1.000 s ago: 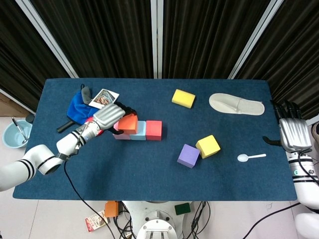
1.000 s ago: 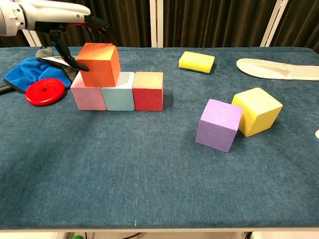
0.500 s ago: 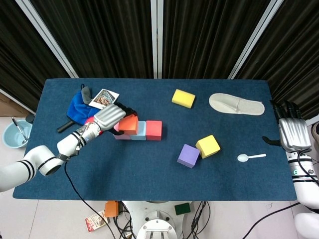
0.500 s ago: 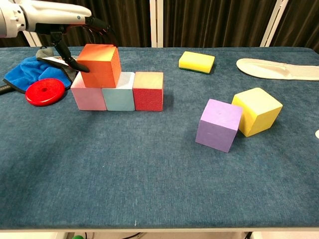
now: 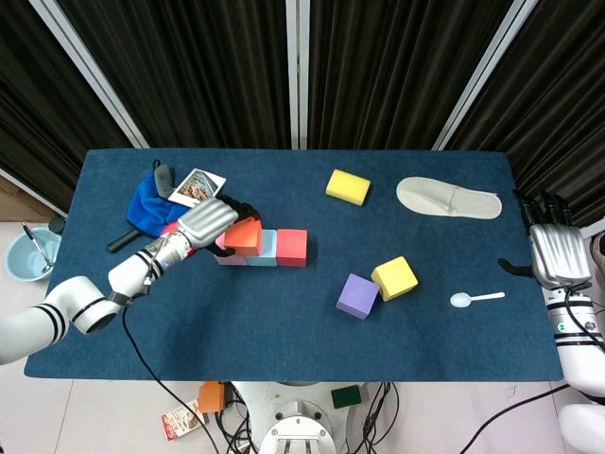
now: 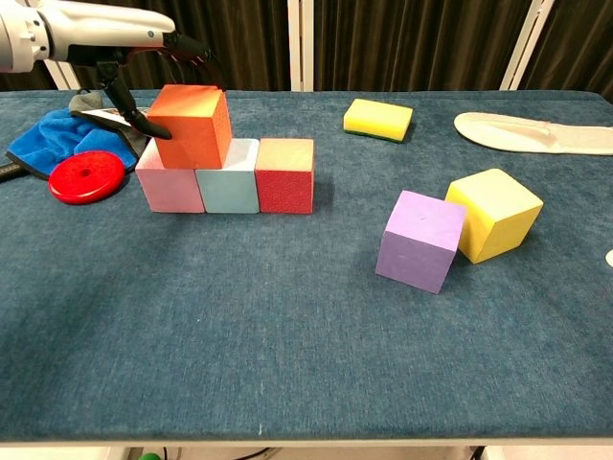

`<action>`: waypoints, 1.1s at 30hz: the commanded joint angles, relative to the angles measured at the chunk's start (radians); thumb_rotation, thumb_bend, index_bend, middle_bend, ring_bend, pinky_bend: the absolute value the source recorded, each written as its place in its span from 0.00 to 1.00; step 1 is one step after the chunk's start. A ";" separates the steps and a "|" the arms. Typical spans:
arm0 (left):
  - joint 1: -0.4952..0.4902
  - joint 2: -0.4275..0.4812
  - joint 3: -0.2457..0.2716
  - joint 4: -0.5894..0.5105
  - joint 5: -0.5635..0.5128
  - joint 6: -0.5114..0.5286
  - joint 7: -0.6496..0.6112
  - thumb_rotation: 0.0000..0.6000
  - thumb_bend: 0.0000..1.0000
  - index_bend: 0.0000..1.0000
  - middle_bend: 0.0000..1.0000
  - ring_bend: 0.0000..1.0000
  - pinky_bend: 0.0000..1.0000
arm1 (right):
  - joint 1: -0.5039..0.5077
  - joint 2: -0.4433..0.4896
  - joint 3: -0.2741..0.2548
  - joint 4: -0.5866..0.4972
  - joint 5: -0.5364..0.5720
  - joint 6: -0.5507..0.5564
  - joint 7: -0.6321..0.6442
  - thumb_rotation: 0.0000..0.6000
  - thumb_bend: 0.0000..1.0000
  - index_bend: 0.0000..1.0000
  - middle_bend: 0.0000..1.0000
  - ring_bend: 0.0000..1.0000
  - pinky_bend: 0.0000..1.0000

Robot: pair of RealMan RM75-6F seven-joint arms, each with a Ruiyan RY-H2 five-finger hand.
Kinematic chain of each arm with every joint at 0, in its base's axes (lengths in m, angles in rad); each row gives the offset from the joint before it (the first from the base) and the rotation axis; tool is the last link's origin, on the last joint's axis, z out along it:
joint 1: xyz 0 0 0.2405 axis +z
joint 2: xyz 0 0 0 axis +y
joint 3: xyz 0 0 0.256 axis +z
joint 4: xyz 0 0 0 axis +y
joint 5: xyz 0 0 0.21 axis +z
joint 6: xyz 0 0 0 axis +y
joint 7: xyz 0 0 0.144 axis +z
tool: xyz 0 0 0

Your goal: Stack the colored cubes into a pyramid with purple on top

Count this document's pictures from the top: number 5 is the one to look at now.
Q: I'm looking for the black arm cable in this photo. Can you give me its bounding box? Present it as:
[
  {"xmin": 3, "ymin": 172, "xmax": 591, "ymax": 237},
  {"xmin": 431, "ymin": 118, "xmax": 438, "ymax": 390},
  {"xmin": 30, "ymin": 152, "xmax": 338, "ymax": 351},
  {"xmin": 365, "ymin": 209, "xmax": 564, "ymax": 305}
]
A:
[
  {"xmin": 120, "ymin": 264, "xmax": 237, "ymax": 454},
  {"xmin": 453, "ymin": 283, "xmax": 605, "ymax": 454}
]

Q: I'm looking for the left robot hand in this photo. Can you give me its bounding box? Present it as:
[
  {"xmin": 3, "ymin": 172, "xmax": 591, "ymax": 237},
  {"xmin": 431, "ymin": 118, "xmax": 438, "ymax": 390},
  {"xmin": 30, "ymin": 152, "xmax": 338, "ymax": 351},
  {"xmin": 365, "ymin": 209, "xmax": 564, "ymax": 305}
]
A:
[{"xmin": 174, "ymin": 193, "xmax": 264, "ymax": 250}]

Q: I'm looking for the grey fabric pouch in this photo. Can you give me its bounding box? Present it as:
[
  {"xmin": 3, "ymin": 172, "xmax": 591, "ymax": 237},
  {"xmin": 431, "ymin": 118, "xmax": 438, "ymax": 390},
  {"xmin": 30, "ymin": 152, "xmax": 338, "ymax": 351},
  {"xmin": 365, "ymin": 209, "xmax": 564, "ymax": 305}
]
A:
[{"xmin": 153, "ymin": 160, "xmax": 175, "ymax": 199}]

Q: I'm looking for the red plastic disc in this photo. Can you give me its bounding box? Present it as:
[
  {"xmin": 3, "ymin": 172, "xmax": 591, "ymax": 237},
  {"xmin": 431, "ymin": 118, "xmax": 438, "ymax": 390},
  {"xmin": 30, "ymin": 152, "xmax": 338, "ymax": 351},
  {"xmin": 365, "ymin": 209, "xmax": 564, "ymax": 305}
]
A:
[{"xmin": 159, "ymin": 220, "xmax": 199, "ymax": 260}]

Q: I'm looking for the black tool handle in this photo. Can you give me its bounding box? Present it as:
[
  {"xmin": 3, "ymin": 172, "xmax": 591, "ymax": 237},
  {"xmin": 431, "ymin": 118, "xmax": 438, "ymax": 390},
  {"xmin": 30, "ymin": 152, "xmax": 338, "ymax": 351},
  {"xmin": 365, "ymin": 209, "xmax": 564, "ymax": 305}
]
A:
[{"xmin": 107, "ymin": 228, "xmax": 143, "ymax": 254}]

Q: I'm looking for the dark green box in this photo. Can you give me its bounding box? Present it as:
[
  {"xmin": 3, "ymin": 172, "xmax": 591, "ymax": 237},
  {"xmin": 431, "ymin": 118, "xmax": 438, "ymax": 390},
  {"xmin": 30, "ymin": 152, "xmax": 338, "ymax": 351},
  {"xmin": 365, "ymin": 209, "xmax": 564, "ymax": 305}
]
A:
[{"xmin": 330, "ymin": 384, "xmax": 363, "ymax": 410}]

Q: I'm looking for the blue fabric table mat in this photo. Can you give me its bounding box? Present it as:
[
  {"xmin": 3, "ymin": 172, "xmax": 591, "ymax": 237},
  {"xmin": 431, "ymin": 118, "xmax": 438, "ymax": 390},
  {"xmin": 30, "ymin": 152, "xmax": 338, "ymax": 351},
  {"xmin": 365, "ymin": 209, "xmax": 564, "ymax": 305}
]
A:
[{"xmin": 23, "ymin": 148, "xmax": 566, "ymax": 382}]

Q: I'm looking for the orange box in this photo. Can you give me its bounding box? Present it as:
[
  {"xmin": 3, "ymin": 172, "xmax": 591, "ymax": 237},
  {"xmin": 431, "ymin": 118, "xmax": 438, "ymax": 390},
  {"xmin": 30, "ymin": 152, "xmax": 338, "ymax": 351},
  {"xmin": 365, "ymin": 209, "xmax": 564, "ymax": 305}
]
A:
[{"xmin": 197, "ymin": 381, "xmax": 227, "ymax": 414}]

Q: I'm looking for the red cube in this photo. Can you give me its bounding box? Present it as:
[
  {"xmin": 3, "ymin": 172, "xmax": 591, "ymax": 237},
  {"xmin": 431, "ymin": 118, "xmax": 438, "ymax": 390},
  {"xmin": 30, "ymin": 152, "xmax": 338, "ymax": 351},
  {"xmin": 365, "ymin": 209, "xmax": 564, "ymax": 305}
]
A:
[{"xmin": 276, "ymin": 228, "xmax": 309, "ymax": 269}]

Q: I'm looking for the pink cube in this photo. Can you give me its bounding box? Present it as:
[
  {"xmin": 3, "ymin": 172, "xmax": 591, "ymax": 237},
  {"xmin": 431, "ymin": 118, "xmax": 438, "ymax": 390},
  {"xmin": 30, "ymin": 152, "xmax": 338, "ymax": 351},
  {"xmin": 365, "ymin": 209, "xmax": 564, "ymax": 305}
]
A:
[{"xmin": 215, "ymin": 234, "xmax": 250, "ymax": 267}]

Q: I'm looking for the black floor cable bundle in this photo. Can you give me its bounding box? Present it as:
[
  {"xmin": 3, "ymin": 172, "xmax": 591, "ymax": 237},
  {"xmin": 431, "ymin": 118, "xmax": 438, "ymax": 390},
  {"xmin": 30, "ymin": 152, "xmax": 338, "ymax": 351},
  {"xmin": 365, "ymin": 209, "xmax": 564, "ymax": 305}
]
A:
[
  {"xmin": 215, "ymin": 381, "xmax": 260, "ymax": 454},
  {"xmin": 361, "ymin": 381, "xmax": 403, "ymax": 454}
]

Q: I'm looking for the white partition frame post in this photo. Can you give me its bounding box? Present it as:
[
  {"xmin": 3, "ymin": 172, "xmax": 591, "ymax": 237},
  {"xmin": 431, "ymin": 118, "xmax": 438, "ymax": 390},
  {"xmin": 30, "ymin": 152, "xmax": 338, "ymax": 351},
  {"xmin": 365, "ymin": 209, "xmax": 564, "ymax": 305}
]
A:
[
  {"xmin": 285, "ymin": 0, "xmax": 312, "ymax": 151},
  {"xmin": 432, "ymin": 0, "xmax": 540, "ymax": 151},
  {"xmin": 27, "ymin": 0, "xmax": 151, "ymax": 150}
]

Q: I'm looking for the yellow green sponge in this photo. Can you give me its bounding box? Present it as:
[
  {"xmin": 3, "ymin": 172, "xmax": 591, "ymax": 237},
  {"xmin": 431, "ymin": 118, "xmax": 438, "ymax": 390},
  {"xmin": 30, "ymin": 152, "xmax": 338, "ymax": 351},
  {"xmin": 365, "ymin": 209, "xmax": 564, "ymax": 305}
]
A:
[{"xmin": 325, "ymin": 168, "xmax": 372, "ymax": 207}]

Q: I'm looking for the yellow cube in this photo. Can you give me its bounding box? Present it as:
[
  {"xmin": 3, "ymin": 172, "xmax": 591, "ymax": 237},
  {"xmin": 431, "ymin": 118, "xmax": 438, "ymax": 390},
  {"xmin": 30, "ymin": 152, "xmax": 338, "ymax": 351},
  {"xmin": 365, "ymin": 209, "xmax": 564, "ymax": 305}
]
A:
[{"xmin": 370, "ymin": 255, "xmax": 420, "ymax": 303}]

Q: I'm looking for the white plastic spoon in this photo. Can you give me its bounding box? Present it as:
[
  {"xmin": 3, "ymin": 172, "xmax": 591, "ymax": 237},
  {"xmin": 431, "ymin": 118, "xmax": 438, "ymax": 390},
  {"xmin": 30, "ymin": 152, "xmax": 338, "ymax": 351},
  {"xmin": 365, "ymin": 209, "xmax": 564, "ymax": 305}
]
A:
[{"xmin": 449, "ymin": 291, "xmax": 507, "ymax": 311}]

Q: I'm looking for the printed photo snack packet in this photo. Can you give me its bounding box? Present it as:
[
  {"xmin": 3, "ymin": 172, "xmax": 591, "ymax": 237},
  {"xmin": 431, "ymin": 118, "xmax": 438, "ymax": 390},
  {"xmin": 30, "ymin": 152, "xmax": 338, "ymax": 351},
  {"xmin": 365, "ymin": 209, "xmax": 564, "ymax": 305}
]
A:
[{"xmin": 167, "ymin": 168, "xmax": 228, "ymax": 209}]

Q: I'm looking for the red printed snack packet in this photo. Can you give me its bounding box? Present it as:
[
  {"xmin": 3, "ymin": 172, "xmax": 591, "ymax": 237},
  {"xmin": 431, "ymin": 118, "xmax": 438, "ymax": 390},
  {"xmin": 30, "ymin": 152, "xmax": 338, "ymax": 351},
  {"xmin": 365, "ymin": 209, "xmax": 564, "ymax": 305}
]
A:
[{"xmin": 160, "ymin": 399, "xmax": 209, "ymax": 442}]

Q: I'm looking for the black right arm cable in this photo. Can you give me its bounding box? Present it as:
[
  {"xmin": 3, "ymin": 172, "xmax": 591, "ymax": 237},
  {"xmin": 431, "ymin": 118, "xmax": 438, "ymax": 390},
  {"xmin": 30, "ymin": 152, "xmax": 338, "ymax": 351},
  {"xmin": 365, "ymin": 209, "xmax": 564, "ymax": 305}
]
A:
[{"xmin": 453, "ymin": 283, "xmax": 605, "ymax": 454}]

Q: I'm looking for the metal spoon with black handle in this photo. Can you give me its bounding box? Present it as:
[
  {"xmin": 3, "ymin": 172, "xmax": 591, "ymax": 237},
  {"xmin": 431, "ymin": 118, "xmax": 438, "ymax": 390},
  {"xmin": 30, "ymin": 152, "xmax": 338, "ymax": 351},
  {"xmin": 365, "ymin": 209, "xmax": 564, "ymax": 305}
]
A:
[{"xmin": 21, "ymin": 221, "xmax": 53, "ymax": 273}]

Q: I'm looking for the white slipper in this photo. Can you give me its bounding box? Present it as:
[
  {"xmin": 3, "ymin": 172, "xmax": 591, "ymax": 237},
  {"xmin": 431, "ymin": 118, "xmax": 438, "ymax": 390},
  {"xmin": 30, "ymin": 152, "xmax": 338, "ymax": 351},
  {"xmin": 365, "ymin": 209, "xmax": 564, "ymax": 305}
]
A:
[{"xmin": 395, "ymin": 177, "xmax": 503, "ymax": 220}]

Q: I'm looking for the light blue plastic bowl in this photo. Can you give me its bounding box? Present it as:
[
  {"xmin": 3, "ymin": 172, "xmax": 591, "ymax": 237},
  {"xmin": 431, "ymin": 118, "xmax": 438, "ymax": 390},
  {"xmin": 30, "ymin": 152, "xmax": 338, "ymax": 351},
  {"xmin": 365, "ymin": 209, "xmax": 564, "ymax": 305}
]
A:
[{"xmin": 4, "ymin": 226, "xmax": 62, "ymax": 284}]

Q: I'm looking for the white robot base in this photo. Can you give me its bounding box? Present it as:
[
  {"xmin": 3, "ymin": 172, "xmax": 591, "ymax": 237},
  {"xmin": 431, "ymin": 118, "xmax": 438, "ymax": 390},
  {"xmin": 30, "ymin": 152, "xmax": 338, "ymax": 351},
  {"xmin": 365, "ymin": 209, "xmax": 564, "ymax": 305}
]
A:
[{"xmin": 240, "ymin": 380, "xmax": 365, "ymax": 454}]

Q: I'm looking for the black pleated curtain panel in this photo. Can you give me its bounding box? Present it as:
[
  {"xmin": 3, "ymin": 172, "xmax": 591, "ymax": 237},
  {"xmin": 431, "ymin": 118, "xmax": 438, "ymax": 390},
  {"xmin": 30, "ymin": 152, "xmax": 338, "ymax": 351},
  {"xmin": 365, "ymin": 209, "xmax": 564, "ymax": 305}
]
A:
[
  {"xmin": 307, "ymin": 0, "xmax": 514, "ymax": 151},
  {"xmin": 446, "ymin": 0, "xmax": 605, "ymax": 240},
  {"xmin": 56, "ymin": 0, "xmax": 290, "ymax": 150},
  {"xmin": 0, "ymin": 0, "xmax": 133, "ymax": 214}
]

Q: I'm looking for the blue fleece cloth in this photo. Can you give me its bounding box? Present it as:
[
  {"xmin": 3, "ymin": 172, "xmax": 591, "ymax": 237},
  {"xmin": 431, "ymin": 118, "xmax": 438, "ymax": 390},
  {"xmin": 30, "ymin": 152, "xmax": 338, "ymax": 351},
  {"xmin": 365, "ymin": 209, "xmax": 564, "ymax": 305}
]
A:
[{"xmin": 126, "ymin": 169, "xmax": 208, "ymax": 237}]

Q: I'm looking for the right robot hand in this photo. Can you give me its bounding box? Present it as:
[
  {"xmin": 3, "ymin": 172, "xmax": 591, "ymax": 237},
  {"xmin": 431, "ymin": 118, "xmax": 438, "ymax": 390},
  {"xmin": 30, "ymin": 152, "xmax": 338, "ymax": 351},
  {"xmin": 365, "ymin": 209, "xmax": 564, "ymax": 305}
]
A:
[{"xmin": 498, "ymin": 188, "xmax": 593, "ymax": 289}]

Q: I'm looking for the light blue cube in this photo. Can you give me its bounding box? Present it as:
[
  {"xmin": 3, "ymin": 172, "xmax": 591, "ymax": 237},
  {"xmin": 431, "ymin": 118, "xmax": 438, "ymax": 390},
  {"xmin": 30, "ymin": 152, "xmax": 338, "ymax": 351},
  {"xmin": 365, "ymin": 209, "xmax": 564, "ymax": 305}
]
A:
[{"xmin": 246, "ymin": 230, "xmax": 279, "ymax": 268}]

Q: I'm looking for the purple cube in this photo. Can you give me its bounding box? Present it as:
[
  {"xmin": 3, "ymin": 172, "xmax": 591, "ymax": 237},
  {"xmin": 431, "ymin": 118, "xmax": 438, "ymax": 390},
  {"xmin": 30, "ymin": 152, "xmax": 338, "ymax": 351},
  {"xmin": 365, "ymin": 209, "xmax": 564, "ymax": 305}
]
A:
[{"xmin": 336, "ymin": 272, "xmax": 381, "ymax": 321}]

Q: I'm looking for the orange cube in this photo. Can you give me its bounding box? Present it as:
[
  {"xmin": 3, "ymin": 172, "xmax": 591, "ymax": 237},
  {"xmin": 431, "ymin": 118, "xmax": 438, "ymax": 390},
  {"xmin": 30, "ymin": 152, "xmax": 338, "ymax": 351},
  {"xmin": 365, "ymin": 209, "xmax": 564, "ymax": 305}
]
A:
[{"xmin": 223, "ymin": 218, "xmax": 263, "ymax": 258}]

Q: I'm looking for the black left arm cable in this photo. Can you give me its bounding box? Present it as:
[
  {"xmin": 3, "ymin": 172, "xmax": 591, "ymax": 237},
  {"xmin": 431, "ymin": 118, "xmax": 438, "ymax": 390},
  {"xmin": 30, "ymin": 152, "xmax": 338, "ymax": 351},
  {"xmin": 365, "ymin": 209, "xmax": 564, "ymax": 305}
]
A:
[{"xmin": 120, "ymin": 264, "xmax": 237, "ymax": 454}]

